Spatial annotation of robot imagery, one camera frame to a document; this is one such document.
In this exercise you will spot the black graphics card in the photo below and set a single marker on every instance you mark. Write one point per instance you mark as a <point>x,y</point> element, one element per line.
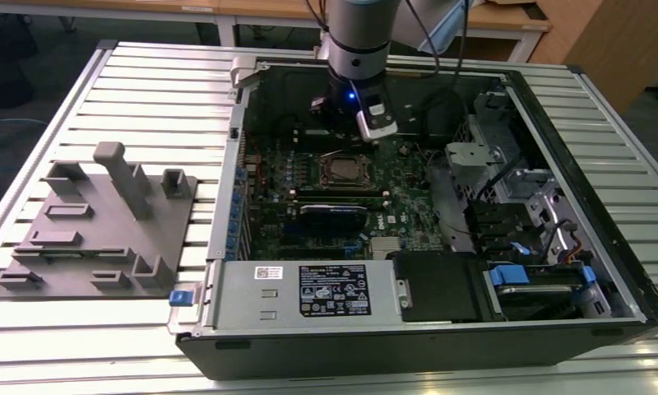
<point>332,222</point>

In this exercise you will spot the CPU socket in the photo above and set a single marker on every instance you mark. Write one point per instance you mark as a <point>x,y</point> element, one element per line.
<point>345,186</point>

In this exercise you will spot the grey parts rack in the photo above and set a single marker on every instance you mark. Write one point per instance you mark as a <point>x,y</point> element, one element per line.
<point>114,230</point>

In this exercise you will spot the green RAM stick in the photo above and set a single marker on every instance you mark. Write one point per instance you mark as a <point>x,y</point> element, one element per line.
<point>350,195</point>

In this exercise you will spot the wooden cabinet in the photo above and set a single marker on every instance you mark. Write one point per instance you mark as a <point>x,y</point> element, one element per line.
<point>625,41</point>

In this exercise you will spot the black plastic shroud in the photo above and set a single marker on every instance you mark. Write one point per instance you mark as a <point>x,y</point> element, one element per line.
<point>438,288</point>

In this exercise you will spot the blue case latch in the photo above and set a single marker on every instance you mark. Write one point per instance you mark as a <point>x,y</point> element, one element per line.
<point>181,298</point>

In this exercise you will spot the black plastic drive cage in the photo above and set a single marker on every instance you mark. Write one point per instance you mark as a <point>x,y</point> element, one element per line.
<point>498,222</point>

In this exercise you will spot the silver CPU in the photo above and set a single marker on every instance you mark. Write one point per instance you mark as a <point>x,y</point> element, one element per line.
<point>346,169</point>

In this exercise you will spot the black PC case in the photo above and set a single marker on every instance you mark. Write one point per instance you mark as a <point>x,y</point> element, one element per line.
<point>361,358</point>

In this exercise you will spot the silver power supply unit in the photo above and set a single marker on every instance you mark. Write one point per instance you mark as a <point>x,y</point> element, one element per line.
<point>252,304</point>

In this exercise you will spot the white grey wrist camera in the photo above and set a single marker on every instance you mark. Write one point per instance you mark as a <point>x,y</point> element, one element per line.
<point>378,119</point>

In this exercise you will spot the silver chipset heatsink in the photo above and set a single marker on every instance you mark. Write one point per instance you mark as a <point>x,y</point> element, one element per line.
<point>385,243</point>

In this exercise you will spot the wooden desk white legs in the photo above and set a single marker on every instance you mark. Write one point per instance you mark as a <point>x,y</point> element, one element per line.
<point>114,4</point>
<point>504,26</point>

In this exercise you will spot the green motherboard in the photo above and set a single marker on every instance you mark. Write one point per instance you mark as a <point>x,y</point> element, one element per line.
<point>410,205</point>

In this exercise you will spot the silver metal disk bay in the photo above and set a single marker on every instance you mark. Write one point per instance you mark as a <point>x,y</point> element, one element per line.
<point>469,158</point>

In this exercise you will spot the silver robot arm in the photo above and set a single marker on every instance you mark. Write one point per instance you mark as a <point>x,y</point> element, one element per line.
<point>356,33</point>

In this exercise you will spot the hard disk in blue carrier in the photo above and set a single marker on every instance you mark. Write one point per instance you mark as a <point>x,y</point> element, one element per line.
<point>506,273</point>

